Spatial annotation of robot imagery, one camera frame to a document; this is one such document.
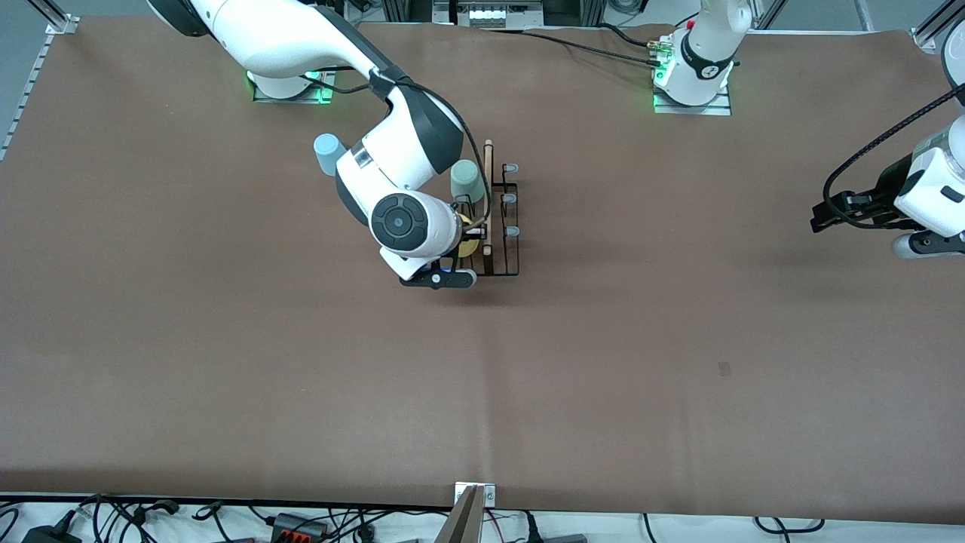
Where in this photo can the yellow plastic cup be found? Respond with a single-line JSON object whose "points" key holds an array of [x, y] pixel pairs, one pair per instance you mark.
{"points": [[469, 250]]}

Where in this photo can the light blue plastic cup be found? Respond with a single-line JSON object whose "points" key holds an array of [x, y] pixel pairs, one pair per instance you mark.
{"points": [[327, 151]]}

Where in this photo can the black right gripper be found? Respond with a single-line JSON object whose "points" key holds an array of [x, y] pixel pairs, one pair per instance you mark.
{"points": [[473, 231]]}

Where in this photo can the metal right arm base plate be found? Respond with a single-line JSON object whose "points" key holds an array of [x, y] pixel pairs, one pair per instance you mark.
{"points": [[326, 95]]}

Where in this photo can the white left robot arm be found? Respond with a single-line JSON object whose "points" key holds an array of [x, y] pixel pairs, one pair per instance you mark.
{"points": [[705, 45]]}

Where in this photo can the black power adapter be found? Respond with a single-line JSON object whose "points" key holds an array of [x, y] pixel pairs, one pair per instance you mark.
{"points": [[49, 535]]}

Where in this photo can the mint green plastic cup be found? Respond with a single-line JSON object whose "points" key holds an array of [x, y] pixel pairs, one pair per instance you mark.
{"points": [[466, 179]]}

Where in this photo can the perforated metal rail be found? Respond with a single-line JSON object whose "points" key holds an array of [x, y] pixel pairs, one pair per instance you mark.
{"points": [[26, 90]]}

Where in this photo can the white labelled control box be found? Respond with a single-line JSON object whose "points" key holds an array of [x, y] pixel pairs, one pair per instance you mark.
{"points": [[488, 13]]}

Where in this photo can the aluminium frame profile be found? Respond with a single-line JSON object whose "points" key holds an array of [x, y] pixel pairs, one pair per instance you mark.
{"points": [[938, 26], [54, 16]]}

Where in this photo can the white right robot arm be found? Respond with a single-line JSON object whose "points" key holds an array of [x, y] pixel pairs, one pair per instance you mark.
{"points": [[279, 34]]}

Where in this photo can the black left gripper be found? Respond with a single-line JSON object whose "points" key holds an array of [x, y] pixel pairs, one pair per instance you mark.
{"points": [[888, 179]]}

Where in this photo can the black box with orange connectors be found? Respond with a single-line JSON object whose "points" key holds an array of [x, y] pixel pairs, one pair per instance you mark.
{"points": [[300, 526]]}

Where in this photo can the aluminium camera post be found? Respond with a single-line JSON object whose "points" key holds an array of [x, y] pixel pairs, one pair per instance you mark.
{"points": [[467, 516]]}

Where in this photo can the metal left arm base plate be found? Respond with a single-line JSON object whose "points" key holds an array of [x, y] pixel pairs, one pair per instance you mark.
{"points": [[693, 109]]}

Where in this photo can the brown table cover sheet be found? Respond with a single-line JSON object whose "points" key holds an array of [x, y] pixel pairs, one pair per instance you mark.
{"points": [[226, 339]]}

